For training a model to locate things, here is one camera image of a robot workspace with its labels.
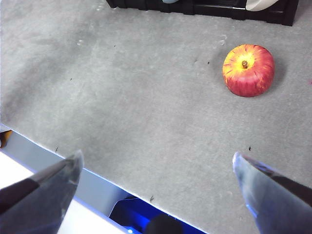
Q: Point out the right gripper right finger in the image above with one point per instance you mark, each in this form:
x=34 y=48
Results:
x=275 y=202

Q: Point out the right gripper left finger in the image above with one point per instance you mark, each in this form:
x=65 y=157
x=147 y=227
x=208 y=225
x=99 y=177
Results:
x=41 y=202

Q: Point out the red yellow apple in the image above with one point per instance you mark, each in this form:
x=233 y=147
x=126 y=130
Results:
x=248 y=73

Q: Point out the beige plate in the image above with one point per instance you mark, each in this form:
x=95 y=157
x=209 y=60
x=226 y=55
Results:
x=259 y=4

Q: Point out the black plate rack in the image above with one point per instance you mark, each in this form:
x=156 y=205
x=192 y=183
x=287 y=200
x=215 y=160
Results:
x=219 y=11

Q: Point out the blue plate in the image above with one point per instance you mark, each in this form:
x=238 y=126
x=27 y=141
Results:
x=170 y=1

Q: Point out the orange-brown object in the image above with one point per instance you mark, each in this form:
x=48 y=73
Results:
x=5 y=139

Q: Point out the black camera housing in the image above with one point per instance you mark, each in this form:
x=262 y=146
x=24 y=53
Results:
x=136 y=214

